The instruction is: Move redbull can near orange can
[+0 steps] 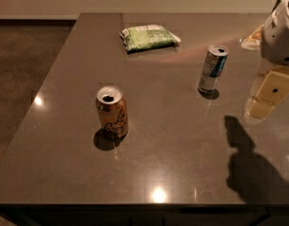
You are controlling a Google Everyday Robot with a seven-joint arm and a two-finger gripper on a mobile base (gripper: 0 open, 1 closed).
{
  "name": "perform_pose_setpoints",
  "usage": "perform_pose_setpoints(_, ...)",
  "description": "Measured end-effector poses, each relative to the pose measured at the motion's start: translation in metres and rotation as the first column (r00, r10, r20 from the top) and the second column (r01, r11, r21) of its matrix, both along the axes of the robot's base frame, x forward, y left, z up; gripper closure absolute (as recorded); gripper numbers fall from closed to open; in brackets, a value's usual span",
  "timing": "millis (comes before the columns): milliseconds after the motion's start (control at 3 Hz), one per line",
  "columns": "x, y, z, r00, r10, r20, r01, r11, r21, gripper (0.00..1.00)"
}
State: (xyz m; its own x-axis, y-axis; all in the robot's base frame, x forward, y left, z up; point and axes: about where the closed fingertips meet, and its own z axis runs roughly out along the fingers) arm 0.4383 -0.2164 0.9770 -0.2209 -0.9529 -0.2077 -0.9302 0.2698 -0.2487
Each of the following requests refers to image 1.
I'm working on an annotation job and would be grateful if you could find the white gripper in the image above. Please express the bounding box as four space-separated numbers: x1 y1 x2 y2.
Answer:
241 0 289 120

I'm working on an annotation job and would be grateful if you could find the silver blue redbull can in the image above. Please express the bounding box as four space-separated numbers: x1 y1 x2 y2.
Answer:
198 44 229 94

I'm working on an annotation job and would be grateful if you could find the orange soda can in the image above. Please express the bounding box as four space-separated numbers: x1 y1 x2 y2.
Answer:
96 86 128 139

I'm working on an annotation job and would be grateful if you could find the green snack bag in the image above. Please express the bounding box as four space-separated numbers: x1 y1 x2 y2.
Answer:
120 24 181 53

